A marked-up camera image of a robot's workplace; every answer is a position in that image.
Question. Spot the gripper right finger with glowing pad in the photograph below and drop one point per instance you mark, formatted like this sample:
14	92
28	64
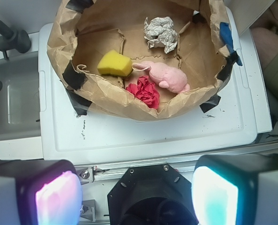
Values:
236	189

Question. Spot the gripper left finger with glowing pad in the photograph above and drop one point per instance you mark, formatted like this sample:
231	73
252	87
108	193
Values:
39	192

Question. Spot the pink plush bunny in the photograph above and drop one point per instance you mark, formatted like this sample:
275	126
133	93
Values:
166	77

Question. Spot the white plastic lid tray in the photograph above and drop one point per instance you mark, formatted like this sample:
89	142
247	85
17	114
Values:
241	114

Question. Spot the grey sink basin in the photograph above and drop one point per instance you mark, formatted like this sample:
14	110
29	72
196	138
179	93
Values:
19	97

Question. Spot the crumpled red cloth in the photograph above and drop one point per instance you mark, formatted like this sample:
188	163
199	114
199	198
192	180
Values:
145	91

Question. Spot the yellow sponge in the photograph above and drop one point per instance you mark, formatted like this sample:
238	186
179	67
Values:
114	63

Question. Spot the brown paper bag bin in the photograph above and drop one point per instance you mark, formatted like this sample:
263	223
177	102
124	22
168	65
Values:
85	30

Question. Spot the black faucet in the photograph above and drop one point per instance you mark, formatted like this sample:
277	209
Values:
11	38

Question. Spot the blue tape strip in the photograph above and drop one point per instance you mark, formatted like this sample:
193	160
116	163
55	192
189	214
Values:
227	39

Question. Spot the crumpled white paper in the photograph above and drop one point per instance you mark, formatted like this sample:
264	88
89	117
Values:
159	33

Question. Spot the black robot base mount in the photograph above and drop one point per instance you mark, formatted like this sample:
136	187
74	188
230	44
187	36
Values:
151	195

